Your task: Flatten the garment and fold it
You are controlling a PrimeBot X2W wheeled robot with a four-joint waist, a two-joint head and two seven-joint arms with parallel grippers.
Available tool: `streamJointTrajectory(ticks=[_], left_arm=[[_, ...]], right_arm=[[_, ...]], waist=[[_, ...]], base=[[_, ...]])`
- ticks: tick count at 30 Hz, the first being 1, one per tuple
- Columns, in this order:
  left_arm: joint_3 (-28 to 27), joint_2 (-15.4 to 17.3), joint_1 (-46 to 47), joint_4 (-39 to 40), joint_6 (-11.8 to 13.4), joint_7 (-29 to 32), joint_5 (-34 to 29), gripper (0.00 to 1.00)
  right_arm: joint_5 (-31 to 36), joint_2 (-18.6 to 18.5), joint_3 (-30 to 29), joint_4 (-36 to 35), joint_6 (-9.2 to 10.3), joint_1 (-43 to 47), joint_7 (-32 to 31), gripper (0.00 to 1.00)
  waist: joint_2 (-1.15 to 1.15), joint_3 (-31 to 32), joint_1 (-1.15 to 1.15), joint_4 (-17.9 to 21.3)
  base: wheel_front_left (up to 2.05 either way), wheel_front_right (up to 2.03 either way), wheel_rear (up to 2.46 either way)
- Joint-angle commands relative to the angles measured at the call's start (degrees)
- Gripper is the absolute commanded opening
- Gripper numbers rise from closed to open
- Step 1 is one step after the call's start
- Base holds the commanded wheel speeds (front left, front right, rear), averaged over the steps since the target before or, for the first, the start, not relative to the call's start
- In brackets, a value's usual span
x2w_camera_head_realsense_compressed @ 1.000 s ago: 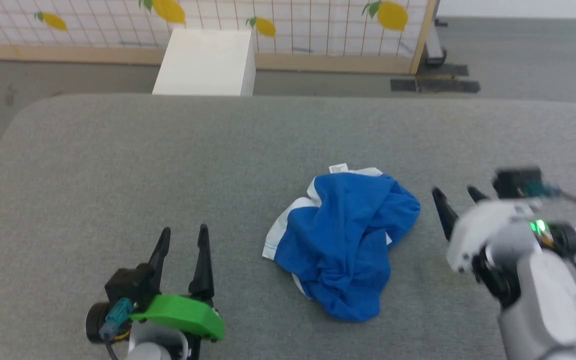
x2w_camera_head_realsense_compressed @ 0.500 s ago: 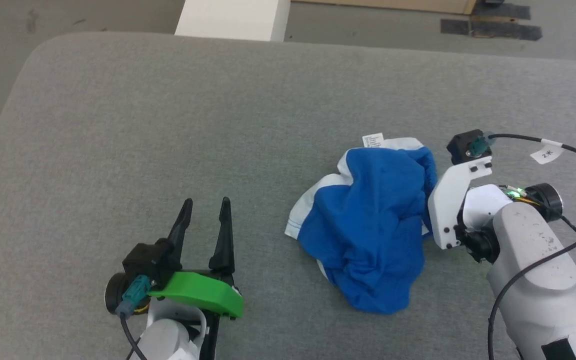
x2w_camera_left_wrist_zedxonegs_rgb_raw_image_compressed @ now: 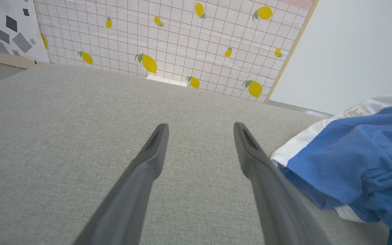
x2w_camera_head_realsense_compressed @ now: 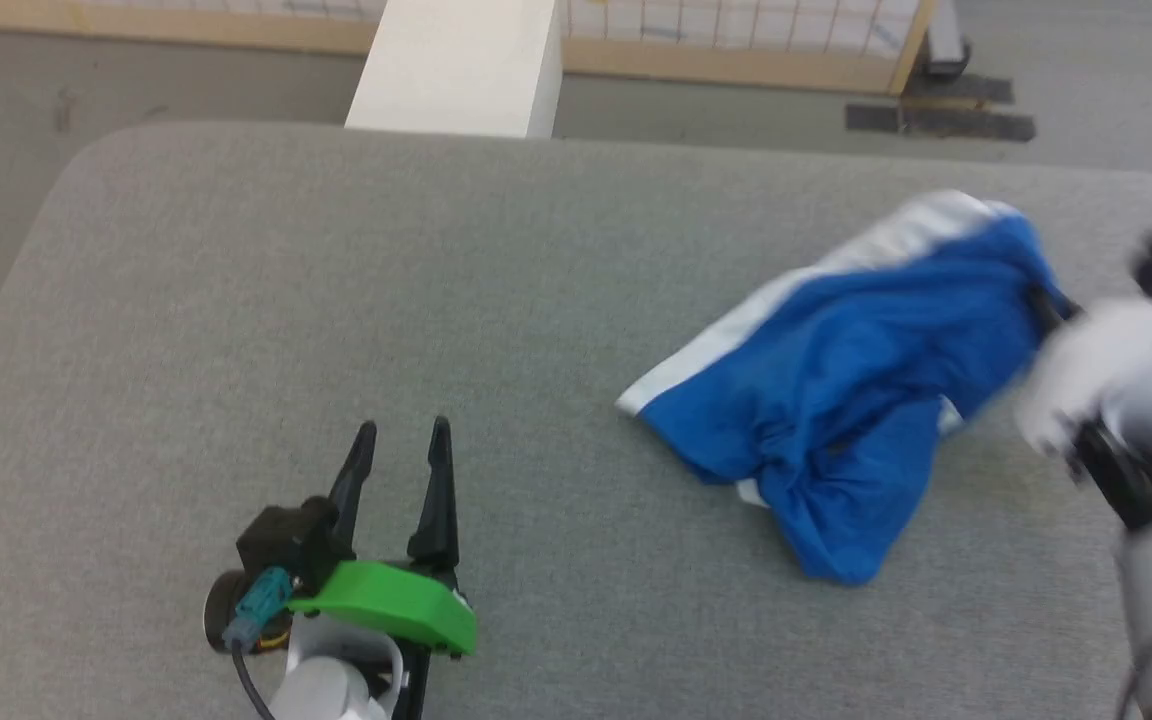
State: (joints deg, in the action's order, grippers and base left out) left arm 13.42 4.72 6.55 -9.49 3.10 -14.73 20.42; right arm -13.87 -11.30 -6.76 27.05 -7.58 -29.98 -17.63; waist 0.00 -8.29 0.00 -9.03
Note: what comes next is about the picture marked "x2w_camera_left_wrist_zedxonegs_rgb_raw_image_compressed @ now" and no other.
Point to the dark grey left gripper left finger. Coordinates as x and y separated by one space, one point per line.
133 194

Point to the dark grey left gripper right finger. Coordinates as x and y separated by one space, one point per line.
277 200

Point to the blue and white garment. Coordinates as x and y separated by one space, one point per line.
359 160

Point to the white care label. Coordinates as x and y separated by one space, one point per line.
355 111

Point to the lemon print grid cloth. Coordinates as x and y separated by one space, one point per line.
182 37

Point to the grey terrazzo pattern panel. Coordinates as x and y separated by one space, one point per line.
7 29

